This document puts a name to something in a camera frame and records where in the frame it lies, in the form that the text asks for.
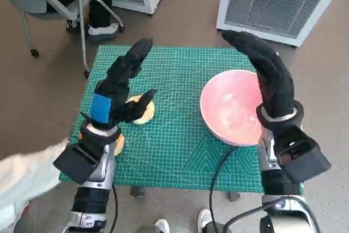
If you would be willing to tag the black left robot hand, blue tape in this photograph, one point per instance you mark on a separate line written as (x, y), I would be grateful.
(103, 102)

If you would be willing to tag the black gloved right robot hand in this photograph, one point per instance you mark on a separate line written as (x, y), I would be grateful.
(275, 85)

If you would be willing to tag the pale round toy bread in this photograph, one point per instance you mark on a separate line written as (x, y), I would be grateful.
(148, 113)

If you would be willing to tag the orange-brown toy bread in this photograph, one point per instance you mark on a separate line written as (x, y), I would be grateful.
(120, 145)

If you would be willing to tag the pink bowl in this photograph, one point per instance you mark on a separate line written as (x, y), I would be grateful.
(229, 102)

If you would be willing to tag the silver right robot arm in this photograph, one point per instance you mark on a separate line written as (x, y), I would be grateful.
(280, 186)

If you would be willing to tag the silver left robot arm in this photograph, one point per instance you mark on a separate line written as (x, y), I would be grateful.
(95, 197)

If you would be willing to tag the green cutting mat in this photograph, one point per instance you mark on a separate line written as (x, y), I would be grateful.
(169, 107)

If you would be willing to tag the large white mesh cabinet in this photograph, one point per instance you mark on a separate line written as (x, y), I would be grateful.
(272, 6)

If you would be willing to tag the seated person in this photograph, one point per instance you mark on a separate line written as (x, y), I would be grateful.
(101, 3)

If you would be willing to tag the person in white clothes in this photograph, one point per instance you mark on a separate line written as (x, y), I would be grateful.
(21, 173)

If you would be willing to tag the white shoe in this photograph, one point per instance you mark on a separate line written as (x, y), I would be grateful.
(204, 216)
(162, 226)

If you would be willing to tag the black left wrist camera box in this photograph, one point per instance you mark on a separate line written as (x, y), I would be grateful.
(73, 163)

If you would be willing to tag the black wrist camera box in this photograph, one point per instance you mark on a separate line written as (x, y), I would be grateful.
(305, 156)
(73, 163)

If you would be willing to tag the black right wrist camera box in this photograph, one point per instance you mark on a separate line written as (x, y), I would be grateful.
(305, 156)

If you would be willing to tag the grey table leg bracket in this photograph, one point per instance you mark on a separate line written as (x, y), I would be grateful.
(234, 196)
(137, 191)

